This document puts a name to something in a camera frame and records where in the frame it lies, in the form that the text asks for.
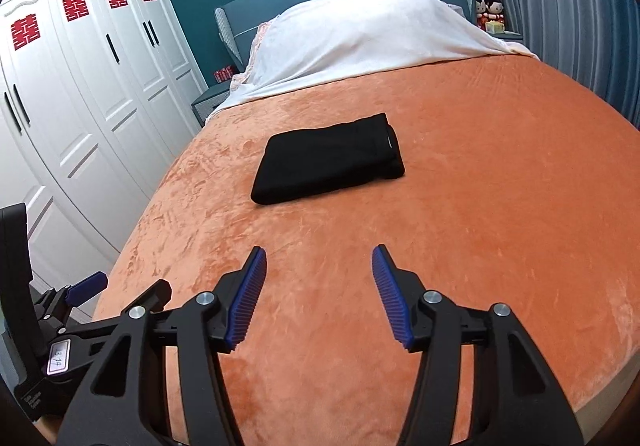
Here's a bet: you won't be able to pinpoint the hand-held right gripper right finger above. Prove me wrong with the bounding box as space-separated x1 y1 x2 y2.
371 244 585 446

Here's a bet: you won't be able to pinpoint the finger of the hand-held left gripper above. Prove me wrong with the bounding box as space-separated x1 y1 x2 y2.
67 278 174 339
30 270 109 327

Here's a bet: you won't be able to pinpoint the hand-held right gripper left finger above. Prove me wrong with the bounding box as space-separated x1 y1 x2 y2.
59 246 268 446

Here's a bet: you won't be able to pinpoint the black pants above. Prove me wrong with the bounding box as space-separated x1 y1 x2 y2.
250 112 406 207

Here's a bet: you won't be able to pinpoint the orange plush bed blanket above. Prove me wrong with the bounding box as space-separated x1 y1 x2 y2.
92 53 640 446

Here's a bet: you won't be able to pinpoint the white wardrobe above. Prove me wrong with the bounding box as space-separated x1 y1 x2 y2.
0 0 208 287

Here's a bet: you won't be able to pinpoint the pink lace pillow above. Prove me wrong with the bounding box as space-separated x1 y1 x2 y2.
230 18 275 95

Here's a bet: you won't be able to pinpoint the white blanket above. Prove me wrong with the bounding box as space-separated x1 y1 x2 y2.
212 0 541 119

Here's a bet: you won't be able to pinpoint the grey-blue pleated curtain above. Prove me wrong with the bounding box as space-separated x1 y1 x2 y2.
480 0 640 131

